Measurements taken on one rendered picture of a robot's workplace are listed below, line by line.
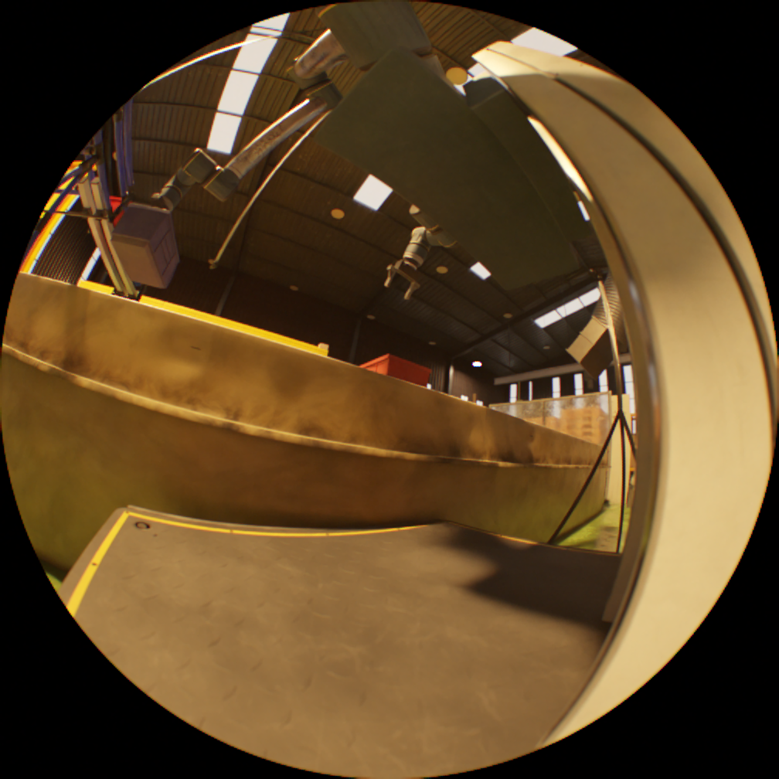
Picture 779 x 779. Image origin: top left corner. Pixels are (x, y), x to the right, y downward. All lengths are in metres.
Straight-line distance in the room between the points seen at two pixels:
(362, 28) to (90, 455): 1.16
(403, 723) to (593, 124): 0.51
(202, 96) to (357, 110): 11.03
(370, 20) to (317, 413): 1.01
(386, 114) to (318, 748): 0.77
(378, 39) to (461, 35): 8.26
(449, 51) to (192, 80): 7.79
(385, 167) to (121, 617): 0.80
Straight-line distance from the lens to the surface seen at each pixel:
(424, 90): 0.54
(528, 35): 8.93
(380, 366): 0.93
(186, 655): 0.32
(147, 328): 0.80
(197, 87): 11.59
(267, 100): 10.46
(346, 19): 0.78
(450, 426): 1.02
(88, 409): 0.84
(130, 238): 1.01
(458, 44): 9.01
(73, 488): 0.90
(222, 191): 1.27
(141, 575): 0.43
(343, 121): 0.58
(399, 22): 0.77
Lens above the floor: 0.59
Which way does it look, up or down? 13 degrees up
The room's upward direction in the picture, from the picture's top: 8 degrees clockwise
